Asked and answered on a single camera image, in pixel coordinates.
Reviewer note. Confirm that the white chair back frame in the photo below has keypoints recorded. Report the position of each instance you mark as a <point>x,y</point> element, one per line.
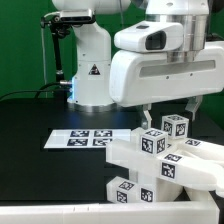
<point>188,162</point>

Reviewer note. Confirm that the white chair seat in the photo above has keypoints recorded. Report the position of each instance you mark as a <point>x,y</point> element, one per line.
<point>163,191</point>

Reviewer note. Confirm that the grey camera on stand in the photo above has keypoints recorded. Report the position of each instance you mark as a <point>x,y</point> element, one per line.
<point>79,16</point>

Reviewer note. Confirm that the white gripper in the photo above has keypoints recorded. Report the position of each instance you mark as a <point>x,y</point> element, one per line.
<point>138,79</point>

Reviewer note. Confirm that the white chair nut cube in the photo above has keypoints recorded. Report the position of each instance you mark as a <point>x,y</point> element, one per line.
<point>175,125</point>
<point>154,141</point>

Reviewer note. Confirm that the white corner fence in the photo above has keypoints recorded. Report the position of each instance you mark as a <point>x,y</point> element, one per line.
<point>201,209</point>

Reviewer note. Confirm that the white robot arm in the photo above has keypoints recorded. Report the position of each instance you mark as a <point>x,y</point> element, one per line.
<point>96,48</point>

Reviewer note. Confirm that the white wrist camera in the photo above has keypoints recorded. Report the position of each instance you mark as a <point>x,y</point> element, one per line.
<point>147,36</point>

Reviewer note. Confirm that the black camera stand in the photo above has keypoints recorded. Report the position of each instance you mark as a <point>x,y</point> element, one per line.
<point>59,30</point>

